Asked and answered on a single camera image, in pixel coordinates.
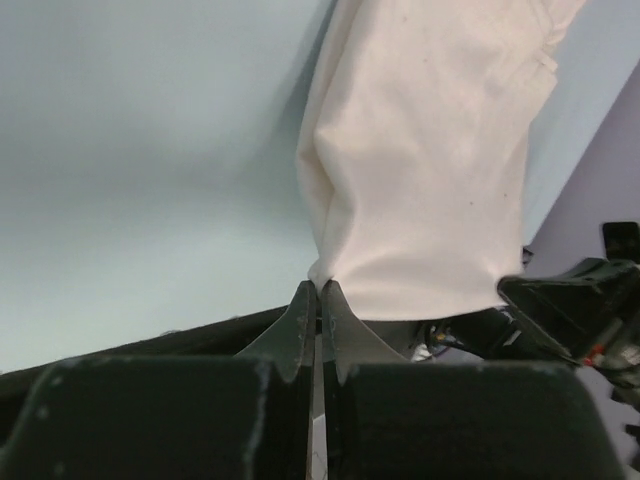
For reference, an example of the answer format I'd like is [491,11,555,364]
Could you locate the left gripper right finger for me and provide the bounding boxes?
[320,282,626,479]

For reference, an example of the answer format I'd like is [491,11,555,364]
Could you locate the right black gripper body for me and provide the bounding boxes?
[583,222,639,410]

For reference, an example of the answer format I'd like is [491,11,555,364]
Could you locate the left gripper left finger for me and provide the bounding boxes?
[1,282,317,479]

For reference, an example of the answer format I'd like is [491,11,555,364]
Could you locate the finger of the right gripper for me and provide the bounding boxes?
[497,258,639,362]

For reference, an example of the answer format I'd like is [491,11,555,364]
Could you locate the cream t shirt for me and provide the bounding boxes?
[296,0,582,321]

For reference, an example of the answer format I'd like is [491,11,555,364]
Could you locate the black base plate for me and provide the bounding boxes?
[0,304,301,391]

